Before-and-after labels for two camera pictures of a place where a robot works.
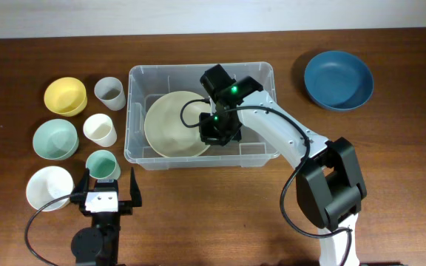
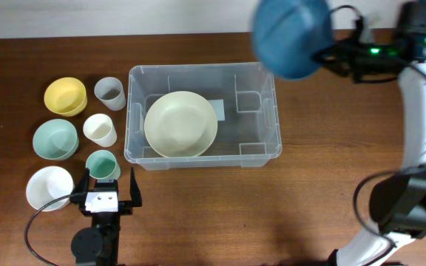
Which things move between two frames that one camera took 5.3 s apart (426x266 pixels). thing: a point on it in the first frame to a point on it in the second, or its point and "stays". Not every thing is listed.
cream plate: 165,129 stays
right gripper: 208,135 to 339,54
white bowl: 47,183 stays
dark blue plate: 339,80 to 287,33
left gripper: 126,206 stays
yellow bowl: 66,96 stays
